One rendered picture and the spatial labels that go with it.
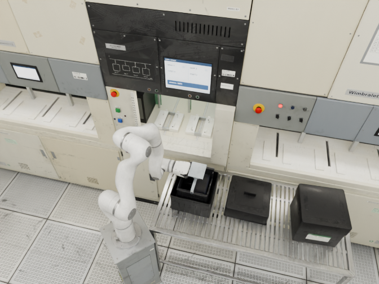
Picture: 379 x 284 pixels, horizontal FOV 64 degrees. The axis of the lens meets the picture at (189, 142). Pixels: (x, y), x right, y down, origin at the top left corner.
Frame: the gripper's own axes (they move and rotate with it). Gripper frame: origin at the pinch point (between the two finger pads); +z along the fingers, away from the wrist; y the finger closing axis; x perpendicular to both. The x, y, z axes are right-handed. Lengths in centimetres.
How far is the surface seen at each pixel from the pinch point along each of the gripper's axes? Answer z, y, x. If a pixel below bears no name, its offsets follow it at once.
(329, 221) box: 84, 10, -5
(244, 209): 35.0, 6.8, -20.4
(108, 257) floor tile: -69, 31, -107
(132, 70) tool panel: -50, -28, 49
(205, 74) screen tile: -4, -30, 54
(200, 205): 6.5, 13.6, -17.3
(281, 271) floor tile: 79, 3, -106
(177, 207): -9.1, 13.6, -25.6
